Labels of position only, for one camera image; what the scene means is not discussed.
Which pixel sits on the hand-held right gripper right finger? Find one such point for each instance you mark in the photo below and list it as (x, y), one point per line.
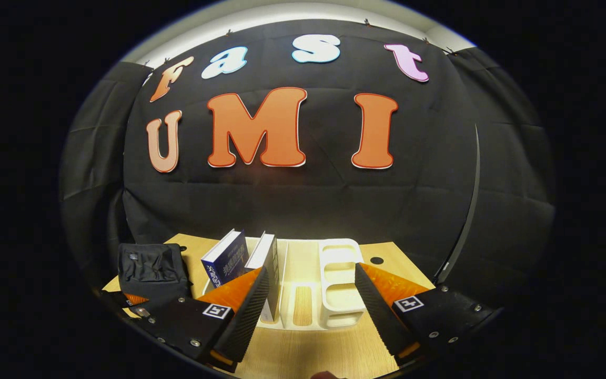
(382, 321)

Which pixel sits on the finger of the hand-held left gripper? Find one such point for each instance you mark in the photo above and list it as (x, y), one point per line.
(133, 299)

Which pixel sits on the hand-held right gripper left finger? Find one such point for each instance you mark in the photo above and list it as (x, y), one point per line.
(245, 321)

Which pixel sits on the black schoolbag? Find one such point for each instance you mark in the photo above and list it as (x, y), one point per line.
(150, 268)

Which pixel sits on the white bookshelf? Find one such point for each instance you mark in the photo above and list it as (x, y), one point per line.
(340, 300)

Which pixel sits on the blue book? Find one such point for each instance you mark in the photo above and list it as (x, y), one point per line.
(226, 258)

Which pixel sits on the white portrait cover book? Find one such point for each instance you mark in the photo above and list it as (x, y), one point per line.
(269, 252)

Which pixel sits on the grey metal pole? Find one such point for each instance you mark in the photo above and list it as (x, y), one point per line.
(474, 200)

